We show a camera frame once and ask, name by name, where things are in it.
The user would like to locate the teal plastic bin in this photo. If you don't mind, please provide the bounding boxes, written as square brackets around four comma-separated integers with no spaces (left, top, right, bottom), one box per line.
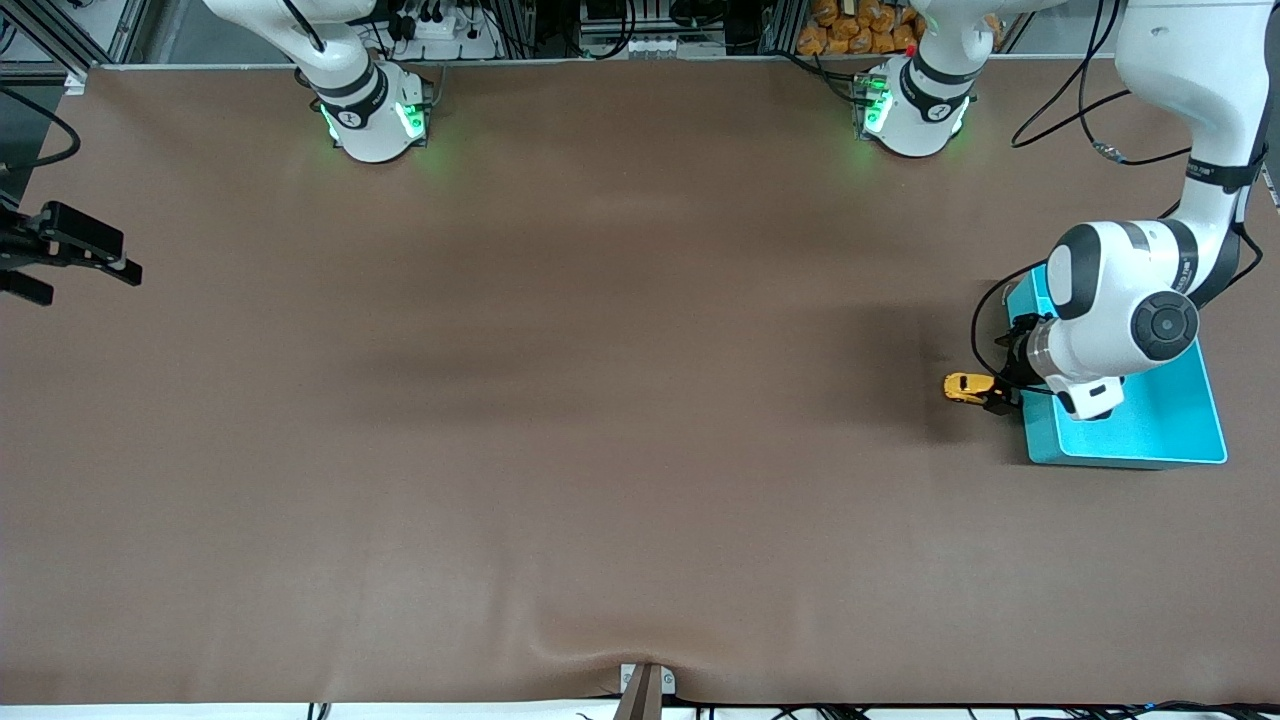
[1003,265,1229,469]

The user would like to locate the brown table mat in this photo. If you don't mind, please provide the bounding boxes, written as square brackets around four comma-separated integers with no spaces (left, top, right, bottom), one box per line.
[0,55,1280,706]

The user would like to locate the orange toy pile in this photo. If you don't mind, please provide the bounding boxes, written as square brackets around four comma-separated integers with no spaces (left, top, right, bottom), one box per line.
[797,0,1003,57]

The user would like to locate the white power strip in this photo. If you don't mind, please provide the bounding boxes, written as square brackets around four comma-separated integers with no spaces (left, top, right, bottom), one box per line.
[398,0,501,61]

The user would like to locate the white terminal strip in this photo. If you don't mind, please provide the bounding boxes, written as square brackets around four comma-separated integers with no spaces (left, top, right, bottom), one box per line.
[578,30,728,59]

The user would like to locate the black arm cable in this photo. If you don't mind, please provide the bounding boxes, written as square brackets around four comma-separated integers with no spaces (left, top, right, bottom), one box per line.
[970,0,1271,399]
[0,88,81,173]

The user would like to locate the aluminium frame post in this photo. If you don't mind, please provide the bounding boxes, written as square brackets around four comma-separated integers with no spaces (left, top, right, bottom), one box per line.
[0,0,136,96]

